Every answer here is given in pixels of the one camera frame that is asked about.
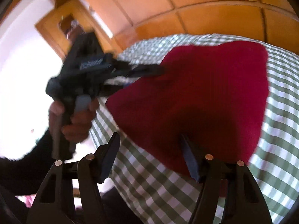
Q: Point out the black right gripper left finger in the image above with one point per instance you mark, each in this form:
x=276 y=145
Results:
x=55 y=199

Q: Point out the wooden panelled wardrobe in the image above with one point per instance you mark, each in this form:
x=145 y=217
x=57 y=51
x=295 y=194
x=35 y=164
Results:
x=121 y=23

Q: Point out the dark sleeved left forearm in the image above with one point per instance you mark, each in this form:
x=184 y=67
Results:
x=24 y=176

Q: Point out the person's left hand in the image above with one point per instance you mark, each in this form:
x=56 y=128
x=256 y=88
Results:
x=80 y=122

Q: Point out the green white checkered bedsheet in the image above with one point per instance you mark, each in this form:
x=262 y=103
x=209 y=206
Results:
x=158 y=195

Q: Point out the crimson red garment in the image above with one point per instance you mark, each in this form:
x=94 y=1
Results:
x=213 y=96

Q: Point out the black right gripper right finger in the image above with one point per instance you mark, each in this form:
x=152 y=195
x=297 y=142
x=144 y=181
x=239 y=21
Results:
x=244 y=202

